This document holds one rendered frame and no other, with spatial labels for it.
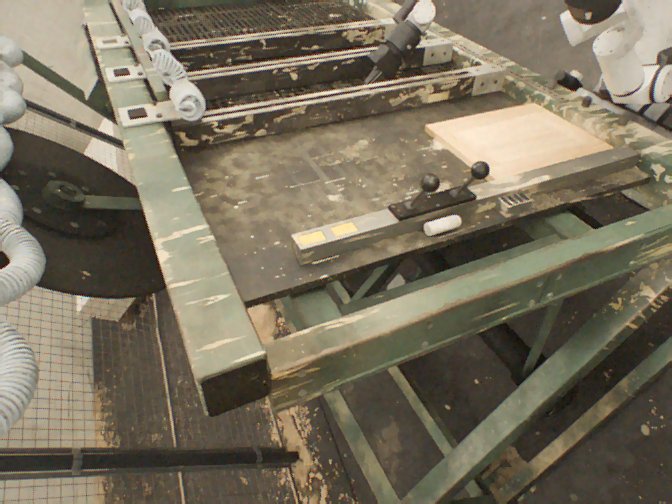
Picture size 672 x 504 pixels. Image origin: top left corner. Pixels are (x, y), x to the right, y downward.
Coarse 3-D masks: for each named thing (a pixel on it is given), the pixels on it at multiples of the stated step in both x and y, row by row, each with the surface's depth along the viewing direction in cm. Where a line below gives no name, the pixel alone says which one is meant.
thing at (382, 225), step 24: (552, 168) 118; (576, 168) 119; (600, 168) 121; (624, 168) 126; (480, 192) 109; (504, 192) 110; (528, 192) 114; (360, 216) 101; (384, 216) 102; (432, 216) 104; (336, 240) 96; (360, 240) 99
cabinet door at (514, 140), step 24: (456, 120) 142; (480, 120) 142; (504, 120) 143; (528, 120) 144; (552, 120) 143; (456, 144) 131; (480, 144) 132; (504, 144) 132; (528, 144) 132; (552, 144) 133; (576, 144) 132; (600, 144) 133; (504, 168) 122; (528, 168) 122
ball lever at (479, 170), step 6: (480, 162) 96; (474, 168) 96; (480, 168) 96; (486, 168) 96; (474, 174) 97; (480, 174) 96; (486, 174) 96; (468, 180) 101; (462, 186) 103; (450, 192) 106; (456, 192) 106; (462, 192) 106
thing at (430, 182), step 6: (426, 174) 93; (432, 174) 92; (426, 180) 92; (432, 180) 91; (438, 180) 92; (426, 186) 92; (432, 186) 92; (438, 186) 92; (420, 192) 96; (432, 192) 93; (414, 198) 99; (408, 204) 102; (414, 204) 101; (408, 210) 102
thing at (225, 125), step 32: (160, 64) 114; (320, 96) 139; (352, 96) 140; (384, 96) 144; (416, 96) 150; (448, 96) 156; (192, 128) 125; (224, 128) 128; (256, 128) 132; (288, 128) 137
